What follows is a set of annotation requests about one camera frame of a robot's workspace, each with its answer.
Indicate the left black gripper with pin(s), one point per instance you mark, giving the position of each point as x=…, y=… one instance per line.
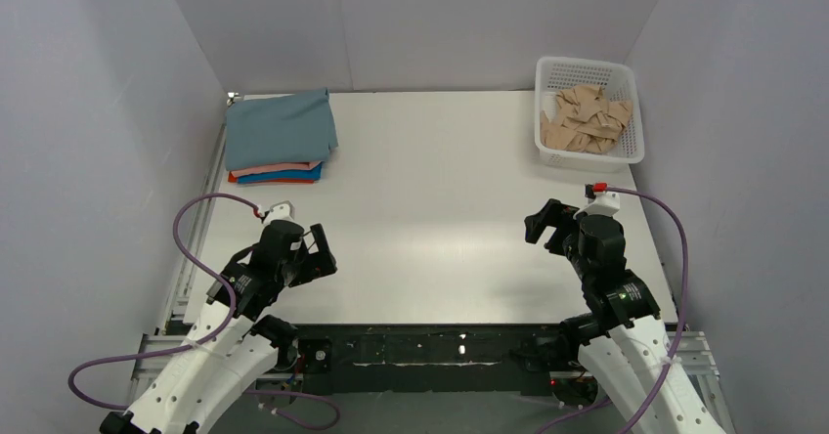
x=312, y=254

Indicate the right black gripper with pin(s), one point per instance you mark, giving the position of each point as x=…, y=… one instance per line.
x=558, y=230

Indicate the beige t shirt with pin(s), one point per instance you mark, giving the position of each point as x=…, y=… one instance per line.
x=582, y=119

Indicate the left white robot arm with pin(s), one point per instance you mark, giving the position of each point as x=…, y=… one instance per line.
x=234, y=340

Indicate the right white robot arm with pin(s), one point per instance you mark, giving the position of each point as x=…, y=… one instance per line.
x=622, y=342

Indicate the folded blue t shirt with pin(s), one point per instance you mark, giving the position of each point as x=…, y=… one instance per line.
x=285, y=176

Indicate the folded pink t shirt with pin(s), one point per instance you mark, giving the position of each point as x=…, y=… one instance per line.
x=278, y=167

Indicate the folded orange t shirt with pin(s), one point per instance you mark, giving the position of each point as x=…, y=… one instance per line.
x=259, y=180

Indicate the white plastic basket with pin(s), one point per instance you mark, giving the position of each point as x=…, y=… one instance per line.
x=617, y=81

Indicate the folded grey-blue t shirt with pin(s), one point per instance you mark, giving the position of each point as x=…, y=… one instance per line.
x=291, y=128

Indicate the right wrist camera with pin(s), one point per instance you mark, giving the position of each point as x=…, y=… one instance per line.
x=601, y=200

